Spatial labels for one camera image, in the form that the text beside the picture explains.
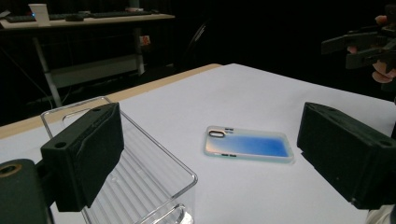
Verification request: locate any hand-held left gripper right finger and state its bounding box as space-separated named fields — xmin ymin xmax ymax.
xmin=296 ymin=102 xmax=396 ymax=210

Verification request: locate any black folding chair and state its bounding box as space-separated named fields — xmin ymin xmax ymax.
xmin=181 ymin=18 xmax=214 ymax=69

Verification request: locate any white paper cup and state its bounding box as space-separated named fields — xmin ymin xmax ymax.
xmin=27 ymin=3 xmax=51 ymax=27

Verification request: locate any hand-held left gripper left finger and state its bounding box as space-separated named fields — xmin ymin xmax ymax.
xmin=40 ymin=102 xmax=125 ymax=213

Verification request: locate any clear plastic tray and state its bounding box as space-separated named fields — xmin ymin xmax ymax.
xmin=40 ymin=95 xmax=199 ymax=224

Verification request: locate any white background desk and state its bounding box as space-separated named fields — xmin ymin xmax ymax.
xmin=0 ymin=12 xmax=176 ymax=108

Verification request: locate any black keyboard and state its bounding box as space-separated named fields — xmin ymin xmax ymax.
xmin=88 ymin=9 xmax=154 ymax=19
xmin=4 ymin=13 xmax=36 ymax=24

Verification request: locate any blue phone case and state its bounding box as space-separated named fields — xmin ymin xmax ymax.
xmin=204 ymin=125 xmax=295 ymax=164

